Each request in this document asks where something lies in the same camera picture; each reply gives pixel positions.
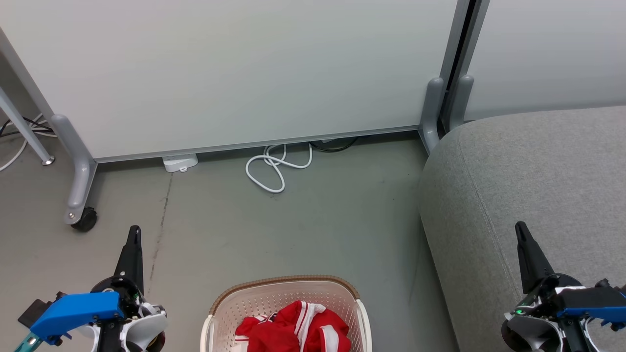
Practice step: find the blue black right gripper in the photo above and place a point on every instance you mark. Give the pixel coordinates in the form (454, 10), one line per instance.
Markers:
(592, 300)

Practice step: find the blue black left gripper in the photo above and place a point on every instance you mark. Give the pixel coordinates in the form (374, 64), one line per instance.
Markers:
(78, 310)

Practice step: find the red garment with white trim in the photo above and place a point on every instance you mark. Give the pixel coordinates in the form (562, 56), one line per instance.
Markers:
(288, 332)

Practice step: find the grey fabric sofa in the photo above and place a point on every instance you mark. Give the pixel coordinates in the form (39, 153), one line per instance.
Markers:
(538, 195)

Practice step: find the black caster wheel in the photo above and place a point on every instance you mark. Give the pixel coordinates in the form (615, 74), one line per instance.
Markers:
(86, 220)

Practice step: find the grey partition foot with caster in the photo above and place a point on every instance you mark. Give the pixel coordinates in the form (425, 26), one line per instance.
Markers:
(78, 166)

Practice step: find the cream perforated laundry basket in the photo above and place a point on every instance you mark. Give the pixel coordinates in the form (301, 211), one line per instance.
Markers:
(274, 298)

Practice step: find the grey metal table leg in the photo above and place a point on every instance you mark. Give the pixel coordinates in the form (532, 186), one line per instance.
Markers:
(24, 129)

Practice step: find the slim grey partition foot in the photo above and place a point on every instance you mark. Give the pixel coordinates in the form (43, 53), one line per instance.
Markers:
(460, 100)

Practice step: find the short grey partition foot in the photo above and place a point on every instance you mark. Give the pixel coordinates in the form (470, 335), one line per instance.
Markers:
(431, 112)

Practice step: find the narrow white partition panel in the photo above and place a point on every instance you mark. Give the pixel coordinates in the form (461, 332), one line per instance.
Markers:
(547, 54)

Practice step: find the large white partition panel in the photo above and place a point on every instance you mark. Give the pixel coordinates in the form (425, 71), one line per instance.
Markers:
(234, 73)

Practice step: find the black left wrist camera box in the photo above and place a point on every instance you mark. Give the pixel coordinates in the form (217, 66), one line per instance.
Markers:
(34, 313)

